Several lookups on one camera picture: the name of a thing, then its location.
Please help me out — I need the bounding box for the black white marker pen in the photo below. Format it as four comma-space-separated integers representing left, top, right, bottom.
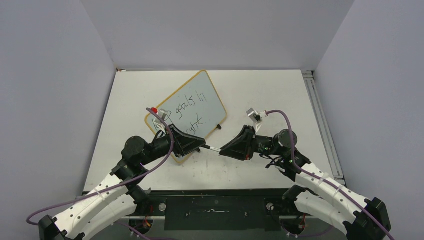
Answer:
203, 145, 221, 153

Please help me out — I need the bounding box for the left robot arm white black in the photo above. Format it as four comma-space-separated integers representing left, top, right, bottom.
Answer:
37, 124, 206, 240

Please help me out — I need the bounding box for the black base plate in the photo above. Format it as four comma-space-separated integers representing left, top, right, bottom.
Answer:
115, 187, 349, 232

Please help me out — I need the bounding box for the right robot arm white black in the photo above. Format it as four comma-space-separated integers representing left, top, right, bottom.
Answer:
219, 125, 393, 240

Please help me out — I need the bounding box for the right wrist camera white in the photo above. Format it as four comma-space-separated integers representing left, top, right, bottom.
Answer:
246, 108, 268, 132

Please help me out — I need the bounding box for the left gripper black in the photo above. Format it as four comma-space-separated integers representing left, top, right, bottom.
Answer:
140, 124, 207, 166

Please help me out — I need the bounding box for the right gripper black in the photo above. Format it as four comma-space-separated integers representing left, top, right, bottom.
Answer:
219, 125, 285, 161

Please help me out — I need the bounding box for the aluminium frame rail right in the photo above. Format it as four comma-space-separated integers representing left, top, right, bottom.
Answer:
301, 70, 346, 186

